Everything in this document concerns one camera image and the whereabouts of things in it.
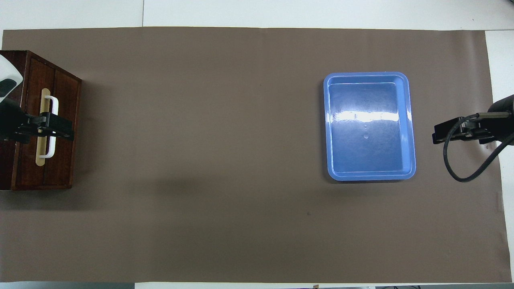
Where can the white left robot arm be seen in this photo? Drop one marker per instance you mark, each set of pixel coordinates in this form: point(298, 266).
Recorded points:
point(8, 70)

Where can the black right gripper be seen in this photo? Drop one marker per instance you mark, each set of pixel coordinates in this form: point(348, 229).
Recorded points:
point(504, 108)

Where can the dark wooden cabinet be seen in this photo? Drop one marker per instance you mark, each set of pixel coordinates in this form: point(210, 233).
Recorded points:
point(8, 168)

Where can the blue plastic tray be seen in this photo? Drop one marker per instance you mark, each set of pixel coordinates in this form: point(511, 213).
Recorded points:
point(369, 152)

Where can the brown table mat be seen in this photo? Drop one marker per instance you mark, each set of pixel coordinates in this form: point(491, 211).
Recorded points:
point(221, 160)

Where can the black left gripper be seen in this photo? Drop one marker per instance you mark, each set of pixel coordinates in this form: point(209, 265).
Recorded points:
point(12, 120)

